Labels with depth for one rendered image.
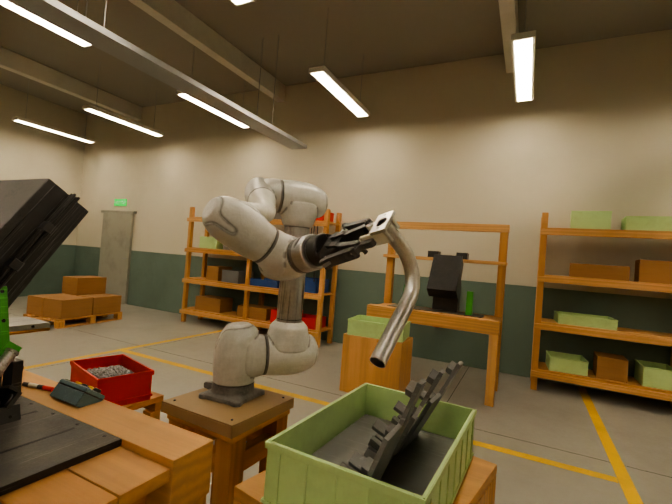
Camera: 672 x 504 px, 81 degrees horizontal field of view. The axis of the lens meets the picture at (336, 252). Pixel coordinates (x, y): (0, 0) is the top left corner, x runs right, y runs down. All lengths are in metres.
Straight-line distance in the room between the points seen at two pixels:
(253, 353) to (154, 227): 8.32
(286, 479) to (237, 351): 0.55
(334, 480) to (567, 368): 4.83
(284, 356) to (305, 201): 0.59
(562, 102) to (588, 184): 1.19
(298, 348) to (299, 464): 0.57
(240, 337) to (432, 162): 5.33
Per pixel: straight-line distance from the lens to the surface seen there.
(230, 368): 1.52
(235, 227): 0.92
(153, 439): 1.30
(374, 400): 1.61
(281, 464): 1.11
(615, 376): 5.76
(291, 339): 1.54
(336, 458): 1.31
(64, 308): 7.59
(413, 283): 0.80
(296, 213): 1.51
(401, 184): 6.51
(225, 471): 1.51
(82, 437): 1.36
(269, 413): 1.51
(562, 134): 6.39
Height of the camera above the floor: 1.44
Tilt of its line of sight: 1 degrees up
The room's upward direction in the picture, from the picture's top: 4 degrees clockwise
